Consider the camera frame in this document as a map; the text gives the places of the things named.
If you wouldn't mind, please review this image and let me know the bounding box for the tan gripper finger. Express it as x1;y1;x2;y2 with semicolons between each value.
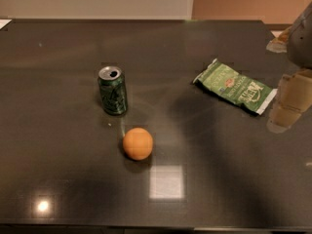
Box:
267;68;312;134
266;27;291;53

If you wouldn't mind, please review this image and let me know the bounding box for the green jalapeno chip bag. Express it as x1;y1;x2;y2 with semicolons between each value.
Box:
193;58;277;115

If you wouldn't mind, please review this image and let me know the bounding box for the green soda can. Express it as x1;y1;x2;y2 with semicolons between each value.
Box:
97;66;128;115

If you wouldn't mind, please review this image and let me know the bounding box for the orange fruit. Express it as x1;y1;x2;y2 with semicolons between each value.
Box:
123;128;153;161

